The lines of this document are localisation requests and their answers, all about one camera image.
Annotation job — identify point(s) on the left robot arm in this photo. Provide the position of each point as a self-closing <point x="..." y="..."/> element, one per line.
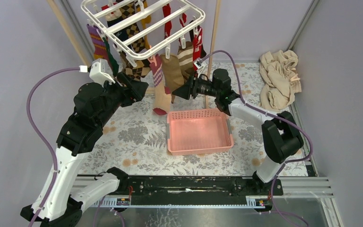
<point x="95" y="104"/>

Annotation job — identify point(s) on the brown argyle sock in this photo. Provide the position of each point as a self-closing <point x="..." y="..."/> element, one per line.
<point x="140" y="71"/>

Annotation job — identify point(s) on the beige crumpled cloth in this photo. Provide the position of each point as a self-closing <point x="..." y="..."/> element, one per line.
<point x="282" y="82"/>

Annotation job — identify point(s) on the red hanging sock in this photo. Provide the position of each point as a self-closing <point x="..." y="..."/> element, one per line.
<point x="168" y="25"/>

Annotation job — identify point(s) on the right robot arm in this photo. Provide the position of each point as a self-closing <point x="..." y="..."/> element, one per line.
<point x="280" y="135"/>

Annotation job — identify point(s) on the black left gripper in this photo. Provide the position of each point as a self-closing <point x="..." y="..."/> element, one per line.
<point x="134" y="90"/>

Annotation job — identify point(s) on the beige purple striped sock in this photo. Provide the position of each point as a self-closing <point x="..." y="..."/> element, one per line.
<point x="162" y="93"/>

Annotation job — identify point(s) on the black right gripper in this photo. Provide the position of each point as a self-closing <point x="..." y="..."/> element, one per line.
<point x="190" y="88"/>

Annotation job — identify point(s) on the wooden hanger stand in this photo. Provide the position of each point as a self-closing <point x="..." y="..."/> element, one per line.
<point x="82" y="47"/>

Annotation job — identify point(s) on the dark argyle sock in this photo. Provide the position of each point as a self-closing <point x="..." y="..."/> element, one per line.
<point x="131" y="30"/>

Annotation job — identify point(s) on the pink plastic basket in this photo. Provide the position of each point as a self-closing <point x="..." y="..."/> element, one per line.
<point x="202" y="131"/>

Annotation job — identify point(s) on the red bear sock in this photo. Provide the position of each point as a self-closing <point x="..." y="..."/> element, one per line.
<point x="197" y="42"/>

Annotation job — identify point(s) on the white plastic sock hanger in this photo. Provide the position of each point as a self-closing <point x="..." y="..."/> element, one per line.
<point x="149" y="19"/>

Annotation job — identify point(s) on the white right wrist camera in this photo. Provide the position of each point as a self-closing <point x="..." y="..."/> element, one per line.
<point x="199" y="66"/>

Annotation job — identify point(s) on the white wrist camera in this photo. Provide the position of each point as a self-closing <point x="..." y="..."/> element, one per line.
<point x="100" y="71"/>
<point x="199" y="66"/>

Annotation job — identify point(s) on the green sock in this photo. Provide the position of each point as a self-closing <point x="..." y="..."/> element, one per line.
<point x="112" y="62"/>

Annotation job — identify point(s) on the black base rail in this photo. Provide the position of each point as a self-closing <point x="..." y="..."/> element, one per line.
<point x="194" y="190"/>

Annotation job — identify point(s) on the plain brown sock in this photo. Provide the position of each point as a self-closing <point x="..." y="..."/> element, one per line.
<point x="172" y="73"/>

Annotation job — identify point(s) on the brown striped sock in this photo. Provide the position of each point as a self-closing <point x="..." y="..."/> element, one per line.
<point x="185" y="57"/>

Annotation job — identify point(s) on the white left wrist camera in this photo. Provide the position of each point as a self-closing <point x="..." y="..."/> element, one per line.
<point x="100" y="71"/>

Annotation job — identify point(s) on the purple orange striped sock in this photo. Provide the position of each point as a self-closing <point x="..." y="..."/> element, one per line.
<point x="99" y="46"/>

